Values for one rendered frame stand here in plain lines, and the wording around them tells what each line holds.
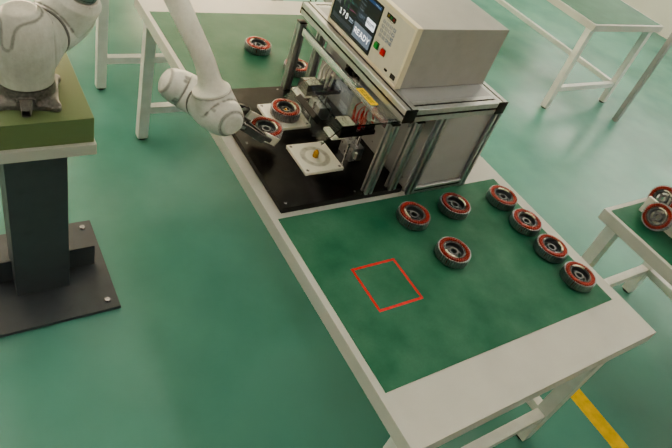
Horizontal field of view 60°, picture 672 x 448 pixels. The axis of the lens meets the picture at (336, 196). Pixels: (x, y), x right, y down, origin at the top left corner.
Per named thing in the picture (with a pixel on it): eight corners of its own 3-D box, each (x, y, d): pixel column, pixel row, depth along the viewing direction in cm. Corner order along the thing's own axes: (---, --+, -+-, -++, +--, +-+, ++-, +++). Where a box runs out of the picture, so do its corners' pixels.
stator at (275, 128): (256, 146, 188) (258, 137, 186) (242, 125, 195) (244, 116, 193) (286, 143, 194) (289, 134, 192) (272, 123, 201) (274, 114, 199)
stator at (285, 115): (277, 124, 207) (279, 116, 204) (264, 106, 213) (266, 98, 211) (304, 122, 213) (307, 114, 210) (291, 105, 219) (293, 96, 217)
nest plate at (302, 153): (305, 176, 192) (306, 173, 191) (285, 147, 200) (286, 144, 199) (343, 170, 200) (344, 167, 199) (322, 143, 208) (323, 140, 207)
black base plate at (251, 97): (280, 213, 178) (282, 208, 177) (206, 94, 215) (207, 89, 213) (400, 191, 203) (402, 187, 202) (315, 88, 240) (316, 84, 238)
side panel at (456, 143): (406, 195, 203) (441, 119, 183) (401, 189, 204) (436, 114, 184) (463, 184, 218) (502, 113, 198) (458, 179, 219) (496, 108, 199)
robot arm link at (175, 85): (188, 109, 177) (210, 126, 169) (145, 89, 165) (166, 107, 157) (205, 78, 176) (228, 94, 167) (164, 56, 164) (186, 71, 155)
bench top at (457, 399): (406, 463, 135) (413, 453, 131) (134, 5, 260) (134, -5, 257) (647, 341, 189) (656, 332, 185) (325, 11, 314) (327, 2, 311)
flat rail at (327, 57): (388, 133, 179) (391, 125, 177) (298, 31, 214) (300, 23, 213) (391, 133, 180) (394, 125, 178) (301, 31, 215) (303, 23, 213)
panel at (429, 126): (403, 189, 201) (436, 118, 183) (315, 82, 239) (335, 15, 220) (406, 188, 202) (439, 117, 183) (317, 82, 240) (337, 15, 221)
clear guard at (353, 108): (320, 145, 165) (326, 128, 162) (284, 97, 179) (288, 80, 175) (409, 135, 183) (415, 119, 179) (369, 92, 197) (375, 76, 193)
